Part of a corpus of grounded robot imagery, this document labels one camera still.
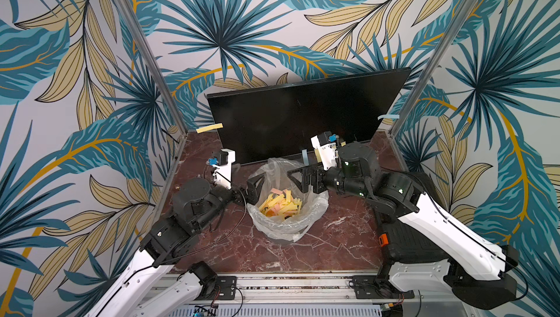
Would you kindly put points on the blue sticky note right edge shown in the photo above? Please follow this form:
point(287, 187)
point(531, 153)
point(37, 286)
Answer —
point(389, 116)

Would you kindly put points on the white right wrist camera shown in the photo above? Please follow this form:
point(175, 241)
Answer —
point(327, 143)

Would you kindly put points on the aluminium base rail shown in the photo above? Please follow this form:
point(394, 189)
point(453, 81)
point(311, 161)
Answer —
point(269, 294)

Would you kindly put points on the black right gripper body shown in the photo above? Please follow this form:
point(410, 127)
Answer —
point(317, 179)

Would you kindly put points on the mesh waste bin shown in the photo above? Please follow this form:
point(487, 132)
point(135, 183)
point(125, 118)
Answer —
point(284, 225)

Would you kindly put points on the blue sticky note bottom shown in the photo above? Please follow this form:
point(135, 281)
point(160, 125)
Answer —
point(305, 157)

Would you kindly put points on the pile of discarded sticky notes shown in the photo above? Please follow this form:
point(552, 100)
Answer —
point(281, 203)

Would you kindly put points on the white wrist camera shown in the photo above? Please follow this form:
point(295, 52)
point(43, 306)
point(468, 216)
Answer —
point(221, 164)
point(327, 143)

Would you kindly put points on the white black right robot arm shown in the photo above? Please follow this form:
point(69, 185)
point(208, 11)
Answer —
point(473, 269)

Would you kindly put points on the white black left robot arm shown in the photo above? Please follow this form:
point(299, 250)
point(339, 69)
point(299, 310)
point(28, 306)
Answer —
point(197, 204)

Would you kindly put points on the black computer monitor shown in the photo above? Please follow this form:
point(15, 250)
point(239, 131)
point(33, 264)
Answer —
point(279, 121)

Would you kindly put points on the yellow sticky note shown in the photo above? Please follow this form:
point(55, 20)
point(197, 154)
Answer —
point(317, 154)
point(209, 128)

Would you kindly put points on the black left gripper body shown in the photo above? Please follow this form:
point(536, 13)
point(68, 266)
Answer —
point(238, 196)

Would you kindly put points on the orange case latch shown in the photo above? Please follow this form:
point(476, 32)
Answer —
point(383, 240)

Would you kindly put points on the aluminium frame post right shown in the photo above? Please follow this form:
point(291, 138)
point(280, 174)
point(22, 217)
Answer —
point(455, 25)

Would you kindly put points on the aluminium frame post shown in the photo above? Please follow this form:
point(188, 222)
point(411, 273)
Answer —
point(455, 25)
point(137, 34)

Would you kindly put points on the clear plastic bin liner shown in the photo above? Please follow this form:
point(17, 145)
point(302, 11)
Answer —
point(286, 220)

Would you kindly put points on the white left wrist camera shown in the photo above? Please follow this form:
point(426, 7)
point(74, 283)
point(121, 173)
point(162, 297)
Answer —
point(221, 164)

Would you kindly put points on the aluminium frame post left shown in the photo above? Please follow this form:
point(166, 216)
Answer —
point(137, 34)

